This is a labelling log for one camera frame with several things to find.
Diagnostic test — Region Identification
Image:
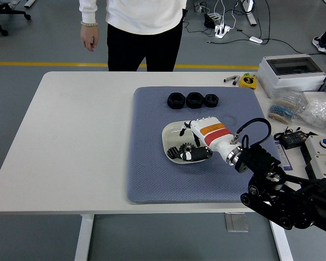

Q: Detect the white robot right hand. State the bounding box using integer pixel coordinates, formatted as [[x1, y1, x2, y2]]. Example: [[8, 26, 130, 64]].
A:
[[179, 116, 237, 161]]

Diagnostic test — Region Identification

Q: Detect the person's right hand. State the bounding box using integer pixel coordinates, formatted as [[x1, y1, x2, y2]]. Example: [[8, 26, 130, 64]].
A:
[[80, 25, 100, 52]]

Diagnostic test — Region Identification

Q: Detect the large black bevel gear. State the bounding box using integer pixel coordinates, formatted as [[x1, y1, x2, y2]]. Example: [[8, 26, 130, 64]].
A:
[[178, 143, 196, 154]]

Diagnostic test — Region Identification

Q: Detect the small black hex nut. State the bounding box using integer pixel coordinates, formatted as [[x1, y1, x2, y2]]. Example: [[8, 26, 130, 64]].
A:
[[204, 93, 221, 108]]

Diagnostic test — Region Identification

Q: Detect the large black hex nut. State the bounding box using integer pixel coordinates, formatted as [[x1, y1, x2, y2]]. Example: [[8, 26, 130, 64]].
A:
[[167, 92, 185, 110], [186, 91, 205, 109]]

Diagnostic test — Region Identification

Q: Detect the flat white box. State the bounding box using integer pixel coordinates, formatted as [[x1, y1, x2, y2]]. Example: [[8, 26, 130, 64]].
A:
[[303, 91, 326, 107]]

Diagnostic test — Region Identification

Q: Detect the black charger box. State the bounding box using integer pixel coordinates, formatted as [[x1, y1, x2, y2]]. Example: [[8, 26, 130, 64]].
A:
[[204, 13, 217, 28]]

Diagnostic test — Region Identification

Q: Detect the white square dish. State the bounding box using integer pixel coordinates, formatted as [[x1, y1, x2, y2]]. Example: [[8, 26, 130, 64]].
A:
[[162, 121, 214, 164]]

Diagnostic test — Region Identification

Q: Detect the person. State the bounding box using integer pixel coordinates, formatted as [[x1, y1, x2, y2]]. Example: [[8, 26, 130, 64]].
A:
[[78, 0, 188, 72], [312, 16, 326, 53]]

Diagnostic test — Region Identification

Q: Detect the blue-grey padded mat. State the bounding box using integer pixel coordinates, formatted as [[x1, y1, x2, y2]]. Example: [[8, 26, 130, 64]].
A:
[[126, 86, 291, 204]]

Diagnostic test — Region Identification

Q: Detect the yellow tape measure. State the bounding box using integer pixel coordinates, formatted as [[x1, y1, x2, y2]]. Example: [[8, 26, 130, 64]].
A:
[[239, 73, 258, 89]]

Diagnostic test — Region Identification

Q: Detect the clear bag of blue resistors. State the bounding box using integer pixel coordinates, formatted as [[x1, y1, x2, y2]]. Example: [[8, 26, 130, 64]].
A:
[[268, 91, 308, 125]]

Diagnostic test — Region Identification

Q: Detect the purple-edged white card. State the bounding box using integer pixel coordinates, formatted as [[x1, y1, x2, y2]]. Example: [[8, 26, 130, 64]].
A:
[[274, 141, 294, 172]]

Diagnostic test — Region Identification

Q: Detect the black power brick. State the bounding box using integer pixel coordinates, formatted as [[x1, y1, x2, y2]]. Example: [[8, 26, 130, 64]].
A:
[[273, 129, 317, 150]]

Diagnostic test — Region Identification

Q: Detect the grey metal floor plate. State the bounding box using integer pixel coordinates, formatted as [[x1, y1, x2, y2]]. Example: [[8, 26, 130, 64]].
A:
[[224, 212, 249, 233]]

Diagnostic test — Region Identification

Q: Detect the white power strip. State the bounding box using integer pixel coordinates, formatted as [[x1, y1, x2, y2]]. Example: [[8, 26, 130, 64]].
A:
[[214, 24, 233, 39]]

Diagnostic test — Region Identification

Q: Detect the clear bag of white parts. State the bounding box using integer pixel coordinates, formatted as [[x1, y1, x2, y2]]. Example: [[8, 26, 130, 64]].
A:
[[298, 98, 326, 134]]

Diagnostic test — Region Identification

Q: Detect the grey desk leg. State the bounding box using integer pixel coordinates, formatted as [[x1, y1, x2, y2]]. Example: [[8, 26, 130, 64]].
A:
[[241, 0, 258, 27]]

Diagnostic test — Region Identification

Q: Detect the white table leg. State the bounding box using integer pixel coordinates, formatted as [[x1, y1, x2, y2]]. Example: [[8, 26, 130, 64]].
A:
[[74, 214, 95, 261], [267, 212, 294, 261]]

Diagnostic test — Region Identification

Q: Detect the grey electrical enclosure box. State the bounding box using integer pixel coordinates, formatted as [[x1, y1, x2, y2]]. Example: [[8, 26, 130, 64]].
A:
[[256, 53, 326, 98]]

